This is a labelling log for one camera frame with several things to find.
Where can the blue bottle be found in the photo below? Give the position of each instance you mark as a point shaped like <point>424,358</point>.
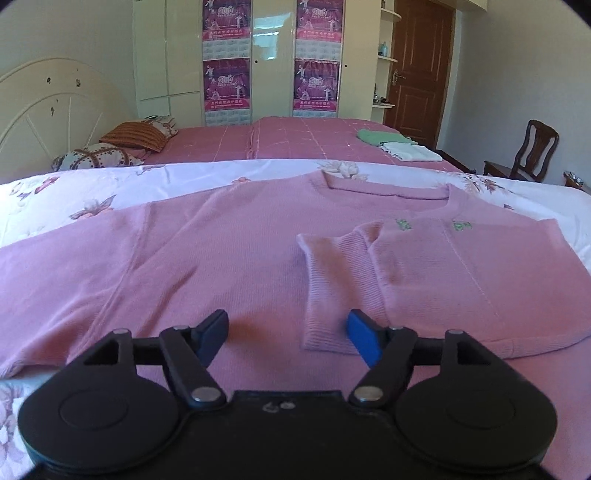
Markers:
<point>383,49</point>

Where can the dark wooden chair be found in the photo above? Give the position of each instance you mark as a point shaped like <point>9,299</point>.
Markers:
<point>535,147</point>

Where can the brown wooden door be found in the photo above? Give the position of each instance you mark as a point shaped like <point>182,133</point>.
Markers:
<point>418,46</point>

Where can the pink checked bedsheet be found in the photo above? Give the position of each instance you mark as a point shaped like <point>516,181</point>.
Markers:
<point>300,143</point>

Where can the white floral quilt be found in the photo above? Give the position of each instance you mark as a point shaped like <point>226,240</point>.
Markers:
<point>69,194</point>

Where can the wooden side table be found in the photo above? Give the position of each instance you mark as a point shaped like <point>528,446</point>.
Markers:
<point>577,182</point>

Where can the brown white patterned pillow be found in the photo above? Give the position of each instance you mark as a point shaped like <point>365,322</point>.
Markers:
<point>92,157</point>

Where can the cream wooden headboard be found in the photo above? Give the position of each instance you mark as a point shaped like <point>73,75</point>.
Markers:
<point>46,115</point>

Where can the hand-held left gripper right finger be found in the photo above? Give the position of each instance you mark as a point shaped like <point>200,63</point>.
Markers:
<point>364,337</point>

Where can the folded white cloth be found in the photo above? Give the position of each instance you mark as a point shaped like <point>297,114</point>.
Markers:
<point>411,151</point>

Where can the cream wardrobe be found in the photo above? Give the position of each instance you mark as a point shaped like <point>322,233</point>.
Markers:
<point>272,69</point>

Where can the purple wall poster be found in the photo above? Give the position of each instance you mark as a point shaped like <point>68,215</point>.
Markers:
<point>226,27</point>
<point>226,87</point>
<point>316,85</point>
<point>319,27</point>

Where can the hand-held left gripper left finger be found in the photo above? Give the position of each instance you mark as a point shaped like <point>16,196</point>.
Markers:
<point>214,333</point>

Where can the folded green cloth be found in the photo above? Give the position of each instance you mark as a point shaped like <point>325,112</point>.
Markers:
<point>378,135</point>

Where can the orange striped pillow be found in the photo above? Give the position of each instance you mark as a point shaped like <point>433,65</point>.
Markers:
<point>134,135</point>

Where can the cream corner shelf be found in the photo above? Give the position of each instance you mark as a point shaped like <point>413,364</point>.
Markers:
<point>385,60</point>

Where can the pink knit sweater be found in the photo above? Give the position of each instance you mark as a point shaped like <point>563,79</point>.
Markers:
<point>207,258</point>

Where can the floral pillow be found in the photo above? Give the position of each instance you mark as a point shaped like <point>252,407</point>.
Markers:
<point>167,125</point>

